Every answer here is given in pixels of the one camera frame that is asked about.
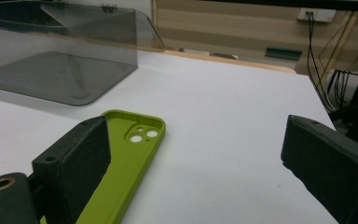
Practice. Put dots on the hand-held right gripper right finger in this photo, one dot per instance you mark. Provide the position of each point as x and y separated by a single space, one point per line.
332 161

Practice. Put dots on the white wall socket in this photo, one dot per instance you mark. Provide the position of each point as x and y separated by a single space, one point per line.
321 15

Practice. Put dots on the transparent grey acrylic box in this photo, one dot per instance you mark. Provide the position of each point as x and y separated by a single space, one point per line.
59 77

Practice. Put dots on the dark green box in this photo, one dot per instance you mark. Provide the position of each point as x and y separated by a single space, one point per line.
282 53

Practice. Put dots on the green plastic strip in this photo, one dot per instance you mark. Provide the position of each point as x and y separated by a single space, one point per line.
127 174

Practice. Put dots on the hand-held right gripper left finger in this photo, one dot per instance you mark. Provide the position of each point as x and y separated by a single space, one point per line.
74 161

